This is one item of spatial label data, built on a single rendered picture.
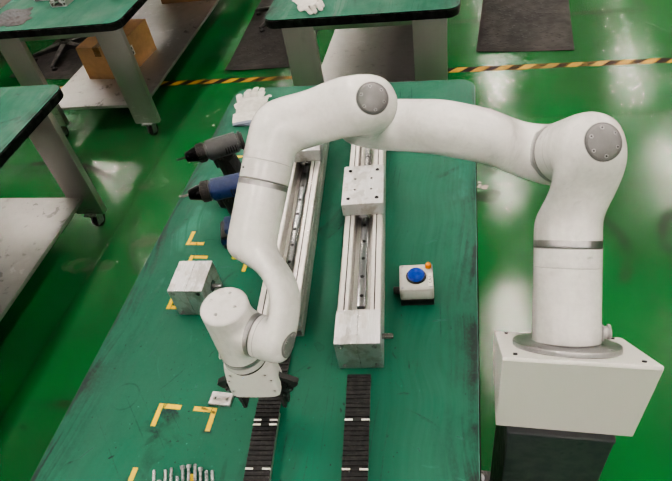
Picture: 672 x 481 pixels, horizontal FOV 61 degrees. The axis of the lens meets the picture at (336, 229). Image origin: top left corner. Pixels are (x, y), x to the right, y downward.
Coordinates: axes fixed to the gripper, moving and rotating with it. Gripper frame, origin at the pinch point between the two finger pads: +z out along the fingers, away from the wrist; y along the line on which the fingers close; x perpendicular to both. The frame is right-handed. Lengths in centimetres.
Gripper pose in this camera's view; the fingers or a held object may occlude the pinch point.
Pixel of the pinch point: (265, 398)
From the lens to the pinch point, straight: 124.3
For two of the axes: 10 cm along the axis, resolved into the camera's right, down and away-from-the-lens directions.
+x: 0.7, -7.0, 7.1
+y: 9.9, -0.5, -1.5
